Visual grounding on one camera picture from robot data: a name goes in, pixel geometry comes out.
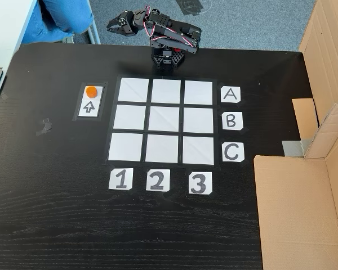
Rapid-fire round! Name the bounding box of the paper sheet letter C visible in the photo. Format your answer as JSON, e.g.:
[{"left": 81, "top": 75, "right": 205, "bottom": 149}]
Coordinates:
[{"left": 221, "top": 142, "right": 245, "bottom": 163}]

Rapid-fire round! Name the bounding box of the white arrow paper sheet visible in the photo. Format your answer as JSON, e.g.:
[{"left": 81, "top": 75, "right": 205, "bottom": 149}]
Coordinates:
[{"left": 77, "top": 84, "right": 104, "bottom": 118}]

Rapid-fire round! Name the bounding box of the white paper grid black tape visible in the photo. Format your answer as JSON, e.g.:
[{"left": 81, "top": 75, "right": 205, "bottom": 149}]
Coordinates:
[{"left": 103, "top": 74, "right": 221, "bottom": 169}]

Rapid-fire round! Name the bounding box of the brown cardboard panel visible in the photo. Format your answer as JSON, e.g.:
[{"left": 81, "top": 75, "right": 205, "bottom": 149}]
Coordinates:
[
  {"left": 291, "top": 0, "right": 338, "bottom": 141},
  {"left": 253, "top": 95, "right": 338, "bottom": 270}
]

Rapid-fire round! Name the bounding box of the paper sheet number 2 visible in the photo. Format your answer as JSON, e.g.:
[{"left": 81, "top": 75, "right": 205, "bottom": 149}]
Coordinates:
[{"left": 145, "top": 168, "right": 171, "bottom": 192}]

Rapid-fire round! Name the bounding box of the black floor tape patch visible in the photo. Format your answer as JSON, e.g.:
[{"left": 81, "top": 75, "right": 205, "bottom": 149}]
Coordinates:
[{"left": 176, "top": 0, "right": 214, "bottom": 16}]

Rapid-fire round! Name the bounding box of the red white servo cable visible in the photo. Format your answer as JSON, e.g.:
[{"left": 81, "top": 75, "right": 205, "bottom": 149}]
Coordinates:
[{"left": 139, "top": 4, "right": 199, "bottom": 48}]

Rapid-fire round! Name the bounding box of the paper sheet letter A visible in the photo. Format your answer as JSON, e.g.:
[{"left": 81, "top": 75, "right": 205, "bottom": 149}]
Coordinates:
[{"left": 220, "top": 86, "right": 242, "bottom": 105}]

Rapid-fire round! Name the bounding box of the grey duct tape strip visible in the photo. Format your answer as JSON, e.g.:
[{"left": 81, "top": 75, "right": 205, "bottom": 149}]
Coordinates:
[{"left": 281, "top": 138, "right": 312, "bottom": 158}]

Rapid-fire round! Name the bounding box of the round orange token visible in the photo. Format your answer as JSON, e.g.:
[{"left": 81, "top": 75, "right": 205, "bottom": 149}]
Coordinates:
[{"left": 84, "top": 85, "right": 98, "bottom": 100}]

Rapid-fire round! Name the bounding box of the white side table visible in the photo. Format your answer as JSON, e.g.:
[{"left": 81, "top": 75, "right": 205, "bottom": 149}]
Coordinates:
[{"left": 0, "top": 0, "right": 39, "bottom": 70}]

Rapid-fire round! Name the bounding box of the paper sheet letter B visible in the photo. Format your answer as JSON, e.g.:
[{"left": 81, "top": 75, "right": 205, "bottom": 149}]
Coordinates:
[{"left": 221, "top": 111, "right": 244, "bottom": 131}]

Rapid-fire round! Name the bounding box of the paper sheet number 1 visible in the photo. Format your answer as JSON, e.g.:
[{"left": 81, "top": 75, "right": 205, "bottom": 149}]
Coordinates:
[{"left": 108, "top": 168, "right": 134, "bottom": 191}]

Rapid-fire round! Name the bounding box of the paper sheet number 3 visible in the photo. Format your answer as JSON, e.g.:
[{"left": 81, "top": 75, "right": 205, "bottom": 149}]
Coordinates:
[{"left": 188, "top": 172, "right": 214, "bottom": 195}]

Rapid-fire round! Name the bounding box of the person in blue trousers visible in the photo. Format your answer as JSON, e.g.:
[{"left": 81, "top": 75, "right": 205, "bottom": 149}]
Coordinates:
[{"left": 24, "top": 0, "right": 96, "bottom": 45}]

